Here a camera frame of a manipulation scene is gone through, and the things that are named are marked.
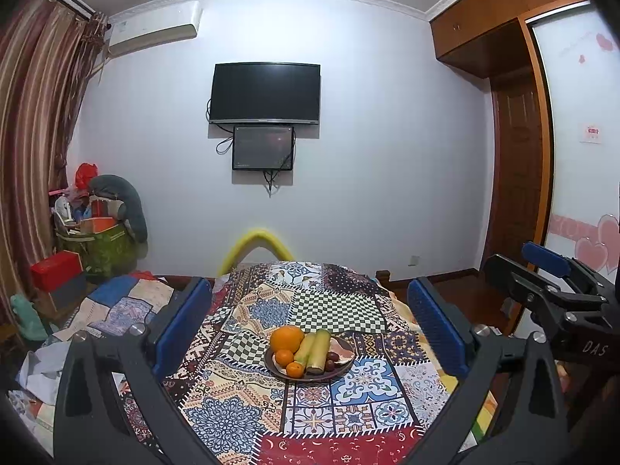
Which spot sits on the white air conditioner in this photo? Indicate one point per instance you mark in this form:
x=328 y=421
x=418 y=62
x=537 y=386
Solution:
x=155 y=29

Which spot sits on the black wall television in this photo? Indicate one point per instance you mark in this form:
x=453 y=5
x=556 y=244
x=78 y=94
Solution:
x=265 y=92

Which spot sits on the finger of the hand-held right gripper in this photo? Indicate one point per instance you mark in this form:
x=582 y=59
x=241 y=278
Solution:
x=547 y=257
x=508 y=273

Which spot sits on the red box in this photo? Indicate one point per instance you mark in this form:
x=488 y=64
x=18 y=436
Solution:
x=55 y=271

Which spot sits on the small wall screen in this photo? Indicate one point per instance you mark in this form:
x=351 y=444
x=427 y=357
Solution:
x=263 y=147

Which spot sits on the patchwork printed blanket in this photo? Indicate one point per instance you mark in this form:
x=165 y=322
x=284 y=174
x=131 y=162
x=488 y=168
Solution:
x=242 y=397

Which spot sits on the small dark red fruit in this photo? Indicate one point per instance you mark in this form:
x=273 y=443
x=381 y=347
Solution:
x=332 y=358

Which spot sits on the large orange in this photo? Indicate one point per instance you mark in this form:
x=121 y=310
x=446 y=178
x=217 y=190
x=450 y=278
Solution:
x=287 y=338

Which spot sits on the white wall socket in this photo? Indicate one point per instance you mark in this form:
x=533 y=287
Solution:
x=413 y=260

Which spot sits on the green storage box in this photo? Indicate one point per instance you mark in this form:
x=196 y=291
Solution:
x=104 y=252

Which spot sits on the grey plush pillow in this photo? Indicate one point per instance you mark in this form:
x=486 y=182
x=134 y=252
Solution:
x=133 y=203

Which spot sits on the dark brown plate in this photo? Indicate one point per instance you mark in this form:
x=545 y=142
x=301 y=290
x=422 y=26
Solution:
x=310 y=379

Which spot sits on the wooden overhead cabinet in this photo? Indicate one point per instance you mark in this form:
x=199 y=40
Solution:
x=484 y=24

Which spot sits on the white crumpled cloth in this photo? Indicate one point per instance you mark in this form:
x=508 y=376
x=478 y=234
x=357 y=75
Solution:
x=48 y=368

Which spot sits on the teal soft toy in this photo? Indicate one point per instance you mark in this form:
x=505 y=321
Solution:
x=29 y=317

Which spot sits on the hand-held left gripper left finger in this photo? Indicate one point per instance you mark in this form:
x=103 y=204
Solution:
x=181 y=329

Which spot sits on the yellow foam tube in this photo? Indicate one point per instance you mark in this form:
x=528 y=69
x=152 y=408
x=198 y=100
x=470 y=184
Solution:
x=256 y=235

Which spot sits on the small mandarin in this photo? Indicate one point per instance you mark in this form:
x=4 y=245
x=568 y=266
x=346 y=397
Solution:
x=295 y=370
x=283 y=358

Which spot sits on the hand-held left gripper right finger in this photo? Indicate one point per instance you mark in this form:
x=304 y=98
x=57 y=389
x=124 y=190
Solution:
x=436 y=329

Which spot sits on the red plastic bag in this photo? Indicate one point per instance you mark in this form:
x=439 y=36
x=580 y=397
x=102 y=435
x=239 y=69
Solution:
x=86 y=175

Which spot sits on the striped brown curtain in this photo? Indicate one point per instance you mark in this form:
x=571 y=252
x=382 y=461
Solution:
x=34 y=131

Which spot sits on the small pink door sticker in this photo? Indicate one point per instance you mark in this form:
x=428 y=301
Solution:
x=591 y=133

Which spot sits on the orange gift box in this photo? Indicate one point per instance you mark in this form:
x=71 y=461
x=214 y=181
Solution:
x=99 y=226

